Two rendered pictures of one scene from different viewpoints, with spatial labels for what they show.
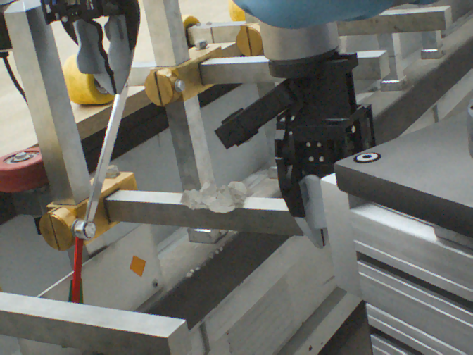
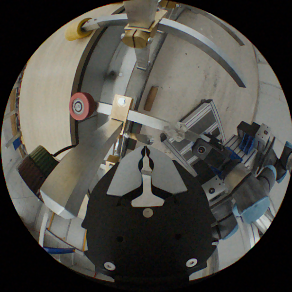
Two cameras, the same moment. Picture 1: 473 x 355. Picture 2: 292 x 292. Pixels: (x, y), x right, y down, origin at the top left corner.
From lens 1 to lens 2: 107 cm
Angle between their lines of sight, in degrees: 100
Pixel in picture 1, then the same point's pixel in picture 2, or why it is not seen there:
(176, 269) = (138, 86)
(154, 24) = (133, 7)
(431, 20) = (240, 41)
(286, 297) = not seen: hidden behind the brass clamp
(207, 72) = (163, 27)
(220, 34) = not seen: outside the picture
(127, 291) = not seen: hidden behind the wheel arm
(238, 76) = (185, 37)
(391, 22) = (228, 30)
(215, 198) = (177, 137)
